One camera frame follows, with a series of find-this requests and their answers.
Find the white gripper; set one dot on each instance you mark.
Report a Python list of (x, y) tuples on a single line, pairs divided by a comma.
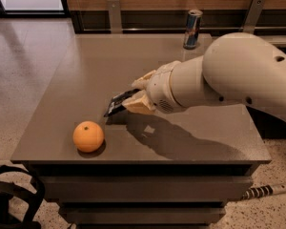
[(161, 88)]

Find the black rxbar chocolate bar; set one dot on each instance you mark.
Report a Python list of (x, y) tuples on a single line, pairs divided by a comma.
[(115, 105)]

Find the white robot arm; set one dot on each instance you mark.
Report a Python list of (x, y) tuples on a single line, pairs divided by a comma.
[(237, 68)]

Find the orange fruit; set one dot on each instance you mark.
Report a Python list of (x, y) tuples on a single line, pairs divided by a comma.
[(88, 136)]

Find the blue silver energy drink can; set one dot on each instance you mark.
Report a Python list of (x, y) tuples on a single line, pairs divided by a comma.
[(192, 29)]

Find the grey upper drawer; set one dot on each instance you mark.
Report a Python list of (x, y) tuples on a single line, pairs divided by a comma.
[(145, 189)]

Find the grey drawer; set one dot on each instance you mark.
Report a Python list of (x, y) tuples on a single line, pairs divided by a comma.
[(145, 189), (149, 215)]

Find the grey lower drawer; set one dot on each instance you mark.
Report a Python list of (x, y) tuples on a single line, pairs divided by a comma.
[(149, 215)]

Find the black white striped power strip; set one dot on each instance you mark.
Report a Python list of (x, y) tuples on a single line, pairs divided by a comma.
[(264, 191)]

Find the black chair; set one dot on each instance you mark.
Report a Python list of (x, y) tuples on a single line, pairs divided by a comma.
[(9, 190)]

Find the left metal wall bracket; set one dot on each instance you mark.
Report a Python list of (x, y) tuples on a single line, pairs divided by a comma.
[(114, 13)]

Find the metal wall bracket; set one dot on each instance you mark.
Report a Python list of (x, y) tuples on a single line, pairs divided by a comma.
[(252, 15), (114, 13)]

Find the right metal wall bracket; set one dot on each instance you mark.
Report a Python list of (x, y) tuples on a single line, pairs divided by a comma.
[(252, 15)]

